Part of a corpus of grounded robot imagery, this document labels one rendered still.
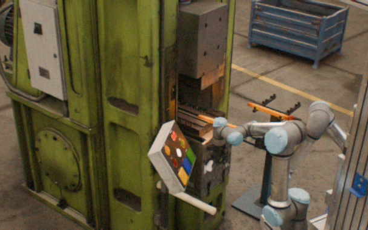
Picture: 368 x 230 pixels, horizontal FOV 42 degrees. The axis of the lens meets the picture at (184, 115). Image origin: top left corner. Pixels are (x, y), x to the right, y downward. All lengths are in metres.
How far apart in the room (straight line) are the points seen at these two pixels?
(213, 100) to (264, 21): 3.79
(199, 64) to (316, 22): 3.95
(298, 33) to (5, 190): 4.37
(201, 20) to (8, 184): 2.45
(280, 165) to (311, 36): 4.57
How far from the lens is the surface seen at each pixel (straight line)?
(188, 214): 3.55
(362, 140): 2.31
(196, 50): 2.84
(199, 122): 3.19
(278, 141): 2.23
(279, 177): 2.35
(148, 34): 2.70
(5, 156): 4.86
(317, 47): 6.76
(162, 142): 2.58
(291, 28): 6.90
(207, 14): 2.83
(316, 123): 2.70
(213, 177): 3.40
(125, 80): 3.02
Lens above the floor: 2.57
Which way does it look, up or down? 29 degrees down
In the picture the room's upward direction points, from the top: 1 degrees clockwise
